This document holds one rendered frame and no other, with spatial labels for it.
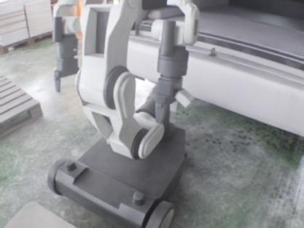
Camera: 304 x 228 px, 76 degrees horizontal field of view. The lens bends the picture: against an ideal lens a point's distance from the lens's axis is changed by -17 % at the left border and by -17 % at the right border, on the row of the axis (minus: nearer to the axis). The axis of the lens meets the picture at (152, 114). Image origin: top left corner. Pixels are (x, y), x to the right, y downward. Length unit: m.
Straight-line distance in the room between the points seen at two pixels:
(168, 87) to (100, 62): 0.21
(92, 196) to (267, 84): 0.93
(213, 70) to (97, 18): 0.68
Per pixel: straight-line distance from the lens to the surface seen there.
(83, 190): 0.99
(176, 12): 1.89
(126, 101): 0.72
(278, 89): 1.14
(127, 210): 0.89
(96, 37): 0.77
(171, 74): 0.64
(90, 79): 0.73
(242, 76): 1.16
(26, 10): 4.36
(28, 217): 0.98
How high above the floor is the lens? 0.95
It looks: 34 degrees down
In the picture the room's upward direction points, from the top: 1 degrees counter-clockwise
